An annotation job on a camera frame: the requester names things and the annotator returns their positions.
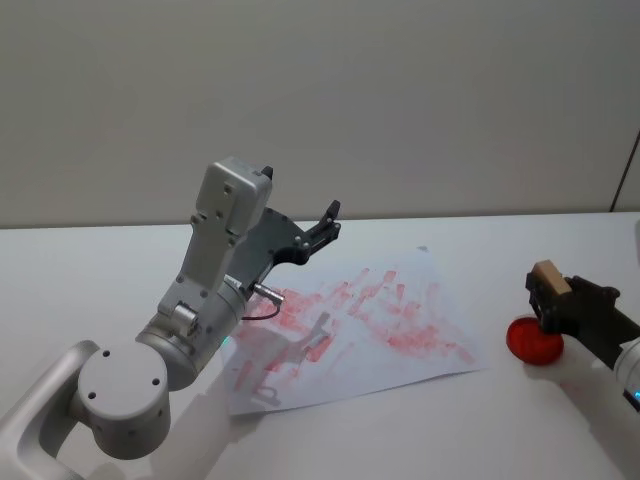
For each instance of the round red ink pad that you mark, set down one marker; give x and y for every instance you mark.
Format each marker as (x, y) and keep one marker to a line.
(525, 346)

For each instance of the white paper with red marks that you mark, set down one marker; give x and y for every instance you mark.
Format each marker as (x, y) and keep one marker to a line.
(400, 360)

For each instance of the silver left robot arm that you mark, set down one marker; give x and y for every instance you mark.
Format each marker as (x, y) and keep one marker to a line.
(120, 390)

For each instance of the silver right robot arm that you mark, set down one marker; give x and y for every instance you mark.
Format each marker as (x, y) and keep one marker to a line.
(631, 372)

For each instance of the wooden stamp block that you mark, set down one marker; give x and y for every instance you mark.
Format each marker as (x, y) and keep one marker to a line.
(552, 280)

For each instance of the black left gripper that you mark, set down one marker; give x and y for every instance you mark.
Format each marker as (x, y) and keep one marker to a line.
(272, 235)

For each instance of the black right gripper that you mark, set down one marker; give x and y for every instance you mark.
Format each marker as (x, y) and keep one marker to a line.
(592, 320)

